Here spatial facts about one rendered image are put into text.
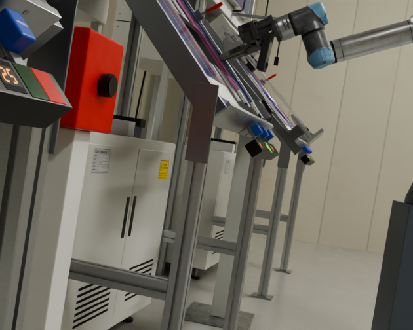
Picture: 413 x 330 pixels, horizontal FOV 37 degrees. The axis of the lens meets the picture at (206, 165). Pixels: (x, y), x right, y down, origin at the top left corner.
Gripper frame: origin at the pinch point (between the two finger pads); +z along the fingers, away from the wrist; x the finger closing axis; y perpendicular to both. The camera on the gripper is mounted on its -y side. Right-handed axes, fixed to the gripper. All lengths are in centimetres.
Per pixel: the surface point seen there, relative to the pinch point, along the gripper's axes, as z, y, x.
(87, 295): 45, -57, 46
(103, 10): 34.9, 33.3, -5.7
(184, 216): 8, -46, 64
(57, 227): 19, -42, 100
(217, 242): 23, -56, -10
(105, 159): 29, -25, 48
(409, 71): -89, 18, -327
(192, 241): 8, -51, 64
